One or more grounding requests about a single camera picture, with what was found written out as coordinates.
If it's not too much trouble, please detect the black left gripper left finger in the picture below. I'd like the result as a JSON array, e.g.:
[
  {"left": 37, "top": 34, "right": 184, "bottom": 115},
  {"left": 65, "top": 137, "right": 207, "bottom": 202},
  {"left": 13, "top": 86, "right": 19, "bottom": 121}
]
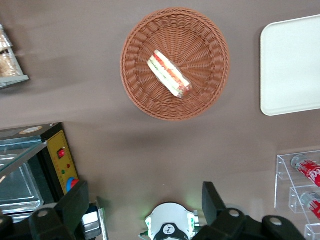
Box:
[{"left": 0, "top": 180, "right": 90, "bottom": 240}]

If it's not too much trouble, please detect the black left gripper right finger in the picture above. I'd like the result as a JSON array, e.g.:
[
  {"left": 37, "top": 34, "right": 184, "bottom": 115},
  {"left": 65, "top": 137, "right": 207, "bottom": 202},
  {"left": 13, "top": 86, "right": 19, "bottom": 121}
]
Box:
[{"left": 197, "top": 181, "right": 306, "bottom": 240}]

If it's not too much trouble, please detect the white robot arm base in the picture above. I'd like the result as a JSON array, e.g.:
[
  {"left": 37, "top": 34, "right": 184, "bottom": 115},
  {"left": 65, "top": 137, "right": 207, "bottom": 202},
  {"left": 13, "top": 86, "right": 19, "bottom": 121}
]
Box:
[{"left": 138, "top": 202, "right": 201, "bottom": 240}]

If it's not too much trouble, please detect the plastic-wrapped sandwich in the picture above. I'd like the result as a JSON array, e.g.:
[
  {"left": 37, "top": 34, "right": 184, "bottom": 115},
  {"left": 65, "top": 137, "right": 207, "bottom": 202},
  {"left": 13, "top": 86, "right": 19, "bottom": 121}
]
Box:
[{"left": 146, "top": 49, "right": 193, "bottom": 99}]

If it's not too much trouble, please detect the cream rectangular plastic tray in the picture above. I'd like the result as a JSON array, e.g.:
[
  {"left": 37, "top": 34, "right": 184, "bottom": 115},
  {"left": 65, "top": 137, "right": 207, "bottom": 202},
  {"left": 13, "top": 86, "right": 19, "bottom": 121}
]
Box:
[{"left": 259, "top": 14, "right": 320, "bottom": 117}]

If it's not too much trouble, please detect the brown round wicker basket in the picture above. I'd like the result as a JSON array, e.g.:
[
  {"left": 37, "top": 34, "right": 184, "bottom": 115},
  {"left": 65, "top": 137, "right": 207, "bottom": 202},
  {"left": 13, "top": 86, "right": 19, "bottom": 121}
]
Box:
[{"left": 119, "top": 6, "right": 231, "bottom": 122}]

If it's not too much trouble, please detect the silver metal clamp bolt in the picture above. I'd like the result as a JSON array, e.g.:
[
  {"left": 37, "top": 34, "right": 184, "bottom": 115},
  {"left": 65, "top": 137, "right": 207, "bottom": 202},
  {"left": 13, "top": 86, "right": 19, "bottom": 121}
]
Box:
[{"left": 81, "top": 196, "right": 110, "bottom": 240}]

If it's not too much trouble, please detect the silver metal baking pan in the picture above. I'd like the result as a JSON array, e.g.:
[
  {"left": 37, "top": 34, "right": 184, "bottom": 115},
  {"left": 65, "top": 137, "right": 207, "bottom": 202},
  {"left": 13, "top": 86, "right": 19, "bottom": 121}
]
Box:
[{"left": 0, "top": 154, "right": 45, "bottom": 216}]

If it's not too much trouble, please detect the black yellow food warmer cabinet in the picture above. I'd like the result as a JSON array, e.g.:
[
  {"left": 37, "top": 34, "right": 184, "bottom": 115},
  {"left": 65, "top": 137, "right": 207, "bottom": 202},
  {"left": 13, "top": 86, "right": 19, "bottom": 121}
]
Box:
[{"left": 0, "top": 122, "right": 80, "bottom": 223}]

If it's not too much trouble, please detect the clear acrylic bottle rack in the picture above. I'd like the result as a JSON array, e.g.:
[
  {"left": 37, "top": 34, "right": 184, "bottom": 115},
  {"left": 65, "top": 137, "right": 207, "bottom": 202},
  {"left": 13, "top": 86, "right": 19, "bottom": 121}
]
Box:
[{"left": 274, "top": 149, "right": 320, "bottom": 240}]

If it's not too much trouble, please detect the red soda can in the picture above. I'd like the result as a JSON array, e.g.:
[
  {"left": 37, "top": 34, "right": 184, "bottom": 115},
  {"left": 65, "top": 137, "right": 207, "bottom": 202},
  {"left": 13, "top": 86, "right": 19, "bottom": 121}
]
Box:
[
  {"left": 290, "top": 154, "right": 320, "bottom": 188},
  {"left": 299, "top": 191, "right": 320, "bottom": 222}
]

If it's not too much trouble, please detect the packaged bread on shelf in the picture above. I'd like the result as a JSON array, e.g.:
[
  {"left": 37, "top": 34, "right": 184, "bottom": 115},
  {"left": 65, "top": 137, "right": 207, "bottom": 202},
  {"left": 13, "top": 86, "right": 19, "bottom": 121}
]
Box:
[{"left": 0, "top": 23, "right": 30, "bottom": 90}]

